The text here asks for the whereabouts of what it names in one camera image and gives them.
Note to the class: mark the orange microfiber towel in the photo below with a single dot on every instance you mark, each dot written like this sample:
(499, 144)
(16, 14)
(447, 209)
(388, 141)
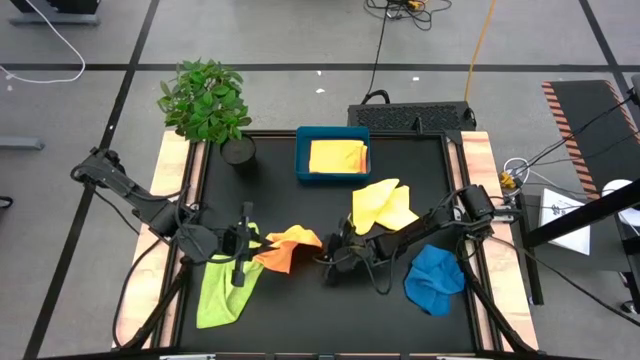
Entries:
(287, 250)

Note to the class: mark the black metal beam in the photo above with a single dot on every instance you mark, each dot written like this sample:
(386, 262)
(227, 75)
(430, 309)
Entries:
(590, 212)

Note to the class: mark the blue microfiber towel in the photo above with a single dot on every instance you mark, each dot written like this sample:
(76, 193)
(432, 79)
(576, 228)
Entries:
(432, 282)

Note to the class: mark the black mat striped edges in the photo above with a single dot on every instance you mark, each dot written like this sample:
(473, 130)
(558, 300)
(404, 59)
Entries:
(585, 110)

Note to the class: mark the lime green microfiber towel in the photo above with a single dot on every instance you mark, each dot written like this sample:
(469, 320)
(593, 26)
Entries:
(220, 300)

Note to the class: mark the green leafy plant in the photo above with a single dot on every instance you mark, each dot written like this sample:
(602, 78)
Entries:
(205, 100)

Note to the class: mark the grey furniture base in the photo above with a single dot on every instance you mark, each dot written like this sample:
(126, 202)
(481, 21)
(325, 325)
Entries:
(55, 19)

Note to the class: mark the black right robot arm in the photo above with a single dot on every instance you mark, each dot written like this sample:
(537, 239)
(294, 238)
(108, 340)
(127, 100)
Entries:
(425, 222)

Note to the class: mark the grey floor bar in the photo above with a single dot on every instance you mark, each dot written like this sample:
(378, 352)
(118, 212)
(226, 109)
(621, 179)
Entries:
(20, 144)

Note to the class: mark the yellow plug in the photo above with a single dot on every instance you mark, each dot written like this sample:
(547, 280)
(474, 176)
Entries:
(506, 180)

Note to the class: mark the black plant pot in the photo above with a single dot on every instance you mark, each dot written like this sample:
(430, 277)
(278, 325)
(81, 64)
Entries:
(238, 150)

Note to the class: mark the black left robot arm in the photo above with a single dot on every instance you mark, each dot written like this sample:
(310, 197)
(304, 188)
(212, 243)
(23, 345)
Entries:
(130, 192)

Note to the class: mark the black perforated computer case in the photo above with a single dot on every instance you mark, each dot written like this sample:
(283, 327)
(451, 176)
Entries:
(410, 117)

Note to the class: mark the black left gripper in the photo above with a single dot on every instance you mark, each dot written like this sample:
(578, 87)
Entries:
(235, 245)

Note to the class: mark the white round object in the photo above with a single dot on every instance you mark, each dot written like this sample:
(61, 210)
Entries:
(617, 186)

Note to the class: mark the white paper sheet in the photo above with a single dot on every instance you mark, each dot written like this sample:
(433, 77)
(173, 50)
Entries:
(565, 225)

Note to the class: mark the large golden microfiber towel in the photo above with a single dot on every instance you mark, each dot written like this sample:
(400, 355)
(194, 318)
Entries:
(335, 156)

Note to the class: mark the light wooden side board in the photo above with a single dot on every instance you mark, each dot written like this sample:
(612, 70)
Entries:
(170, 160)
(480, 160)

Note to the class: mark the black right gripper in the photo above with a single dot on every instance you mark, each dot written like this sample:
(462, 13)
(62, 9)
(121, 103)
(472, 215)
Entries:
(350, 250)

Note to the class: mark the teal plastic bin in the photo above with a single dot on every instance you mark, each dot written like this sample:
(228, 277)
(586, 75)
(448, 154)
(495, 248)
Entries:
(301, 150)

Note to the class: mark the pale yellow microfiber towel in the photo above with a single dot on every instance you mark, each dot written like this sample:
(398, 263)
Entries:
(380, 205)

